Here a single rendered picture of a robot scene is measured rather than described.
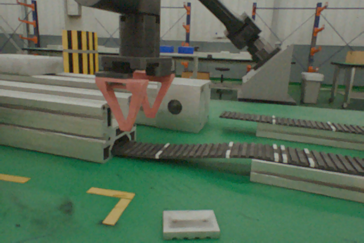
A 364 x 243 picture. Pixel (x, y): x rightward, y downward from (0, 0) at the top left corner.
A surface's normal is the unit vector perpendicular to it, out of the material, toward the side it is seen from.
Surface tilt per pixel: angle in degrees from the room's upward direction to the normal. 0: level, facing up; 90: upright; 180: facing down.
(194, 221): 0
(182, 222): 0
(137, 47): 90
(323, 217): 0
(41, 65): 90
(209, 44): 90
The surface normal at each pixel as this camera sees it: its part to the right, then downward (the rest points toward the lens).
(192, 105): -0.30, 0.18
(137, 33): 0.07, 0.20
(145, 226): 0.04, -0.98
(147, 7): 0.42, 0.20
